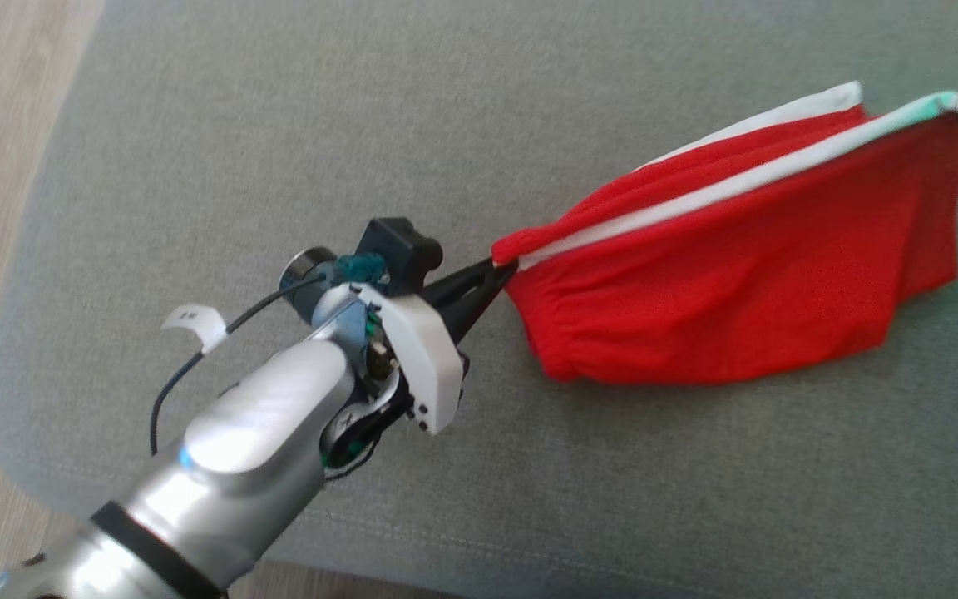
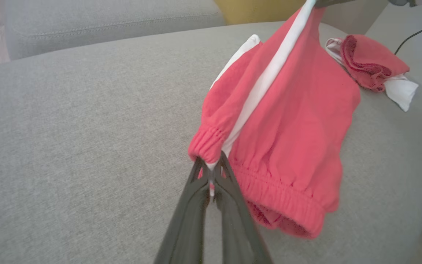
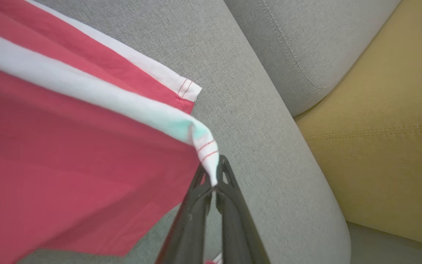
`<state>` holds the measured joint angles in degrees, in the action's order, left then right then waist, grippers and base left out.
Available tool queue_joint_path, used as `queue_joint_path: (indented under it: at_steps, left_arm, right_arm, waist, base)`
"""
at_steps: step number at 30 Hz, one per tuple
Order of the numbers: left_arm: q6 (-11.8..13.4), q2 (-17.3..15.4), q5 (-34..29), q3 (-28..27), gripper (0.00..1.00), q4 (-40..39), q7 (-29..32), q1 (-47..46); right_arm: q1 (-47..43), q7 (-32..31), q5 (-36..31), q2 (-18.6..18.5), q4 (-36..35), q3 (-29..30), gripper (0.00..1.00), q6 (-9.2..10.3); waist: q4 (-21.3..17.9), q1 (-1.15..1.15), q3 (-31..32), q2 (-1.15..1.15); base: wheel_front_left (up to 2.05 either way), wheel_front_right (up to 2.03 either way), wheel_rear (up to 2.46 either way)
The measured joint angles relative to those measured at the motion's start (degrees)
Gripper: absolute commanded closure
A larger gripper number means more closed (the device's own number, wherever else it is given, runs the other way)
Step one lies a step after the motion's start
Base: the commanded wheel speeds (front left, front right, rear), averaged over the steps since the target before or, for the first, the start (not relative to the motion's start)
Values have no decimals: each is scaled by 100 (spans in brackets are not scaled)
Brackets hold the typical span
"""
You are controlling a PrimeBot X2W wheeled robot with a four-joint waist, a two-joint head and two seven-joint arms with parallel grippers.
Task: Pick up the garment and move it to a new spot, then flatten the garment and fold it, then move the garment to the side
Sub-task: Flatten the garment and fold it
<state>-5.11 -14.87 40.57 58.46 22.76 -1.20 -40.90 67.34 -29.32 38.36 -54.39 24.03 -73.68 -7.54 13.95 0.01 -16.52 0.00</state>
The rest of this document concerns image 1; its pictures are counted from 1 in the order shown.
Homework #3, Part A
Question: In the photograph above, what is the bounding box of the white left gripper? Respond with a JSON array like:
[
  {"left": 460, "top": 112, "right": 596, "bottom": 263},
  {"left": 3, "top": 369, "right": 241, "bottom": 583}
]
[{"left": 279, "top": 247, "right": 517, "bottom": 467}]

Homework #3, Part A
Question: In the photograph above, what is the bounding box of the red shirt with white trim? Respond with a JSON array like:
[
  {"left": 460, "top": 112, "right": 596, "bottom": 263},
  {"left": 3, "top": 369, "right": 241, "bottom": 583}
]
[{"left": 491, "top": 81, "right": 958, "bottom": 385}]

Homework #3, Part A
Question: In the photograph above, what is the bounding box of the large grey sofa seat cushion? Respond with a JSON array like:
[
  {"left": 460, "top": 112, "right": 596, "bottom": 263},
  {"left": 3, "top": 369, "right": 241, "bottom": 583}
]
[{"left": 0, "top": 0, "right": 958, "bottom": 599}]

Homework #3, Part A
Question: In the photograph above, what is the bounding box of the teal cable connector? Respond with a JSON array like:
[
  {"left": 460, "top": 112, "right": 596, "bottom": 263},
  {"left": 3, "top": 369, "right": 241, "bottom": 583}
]
[{"left": 333, "top": 254, "right": 386, "bottom": 284}]

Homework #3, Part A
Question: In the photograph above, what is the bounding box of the white cable tag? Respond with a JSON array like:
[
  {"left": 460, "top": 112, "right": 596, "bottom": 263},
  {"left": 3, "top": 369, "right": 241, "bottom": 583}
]
[{"left": 161, "top": 304, "right": 230, "bottom": 354}]

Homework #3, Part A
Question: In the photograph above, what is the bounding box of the thin black cable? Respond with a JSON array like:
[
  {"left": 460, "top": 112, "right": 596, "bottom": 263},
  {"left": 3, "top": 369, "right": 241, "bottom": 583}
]
[{"left": 150, "top": 273, "right": 332, "bottom": 457}]

